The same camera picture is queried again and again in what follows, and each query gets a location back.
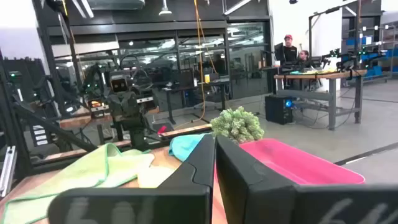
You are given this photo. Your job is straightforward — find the wooden workbench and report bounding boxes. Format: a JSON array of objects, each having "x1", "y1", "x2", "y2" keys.
[{"x1": 273, "y1": 68, "x2": 368, "y2": 131}]

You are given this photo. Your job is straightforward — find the yellow microfiber towel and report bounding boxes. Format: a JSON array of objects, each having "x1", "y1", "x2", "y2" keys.
[{"x1": 137, "y1": 164, "x2": 176, "y2": 189}]

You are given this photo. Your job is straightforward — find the green microfiber towel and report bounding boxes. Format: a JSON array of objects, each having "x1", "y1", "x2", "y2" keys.
[{"x1": 0, "y1": 142, "x2": 156, "y2": 224}]

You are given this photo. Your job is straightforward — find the person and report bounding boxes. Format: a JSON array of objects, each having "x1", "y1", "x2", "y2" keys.
[
  {"x1": 297, "y1": 49, "x2": 311, "y2": 62},
  {"x1": 281, "y1": 34, "x2": 299, "y2": 63}
]

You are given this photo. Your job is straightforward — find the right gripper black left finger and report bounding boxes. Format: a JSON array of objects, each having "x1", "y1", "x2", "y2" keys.
[{"x1": 48, "y1": 133, "x2": 215, "y2": 224}]

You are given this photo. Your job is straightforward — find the orange hanging cable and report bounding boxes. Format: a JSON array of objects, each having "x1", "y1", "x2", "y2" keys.
[{"x1": 193, "y1": 0, "x2": 218, "y2": 128}]

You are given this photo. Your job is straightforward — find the blue microfiber towel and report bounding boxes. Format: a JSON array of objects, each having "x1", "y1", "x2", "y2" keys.
[{"x1": 168, "y1": 133, "x2": 208, "y2": 162}]

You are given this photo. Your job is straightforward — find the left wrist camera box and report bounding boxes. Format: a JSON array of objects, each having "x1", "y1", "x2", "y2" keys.
[{"x1": 109, "y1": 73, "x2": 129, "y2": 93}]

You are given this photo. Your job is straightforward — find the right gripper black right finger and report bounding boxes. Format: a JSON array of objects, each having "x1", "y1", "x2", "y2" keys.
[{"x1": 216, "y1": 135, "x2": 398, "y2": 224}]

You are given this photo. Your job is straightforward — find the green artificial potted plant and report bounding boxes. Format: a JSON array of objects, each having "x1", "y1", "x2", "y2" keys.
[{"x1": 210, "y1": 106, "x2": 266, "y2": 145}]

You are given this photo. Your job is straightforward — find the background robot arms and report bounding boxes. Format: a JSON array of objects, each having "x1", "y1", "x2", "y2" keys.
[{"x1": 321, "y1": 47, "x2": 388, "y2": 73}]

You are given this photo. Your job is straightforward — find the black office desk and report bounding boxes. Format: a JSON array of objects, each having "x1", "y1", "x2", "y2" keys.
[{"x1": 160, "y1": 79, "x2": 231, "y2": 126}]

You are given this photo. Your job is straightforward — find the black station frame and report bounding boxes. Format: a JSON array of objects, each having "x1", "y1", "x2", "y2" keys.
[{"x1": 308, "y1": 0, "x2": 364, "y2": 78}]

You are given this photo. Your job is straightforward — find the black computer tower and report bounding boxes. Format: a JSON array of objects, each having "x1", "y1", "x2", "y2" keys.
[{"x1": 264, "y1": 94, "x2": 294, "y2": 126}]

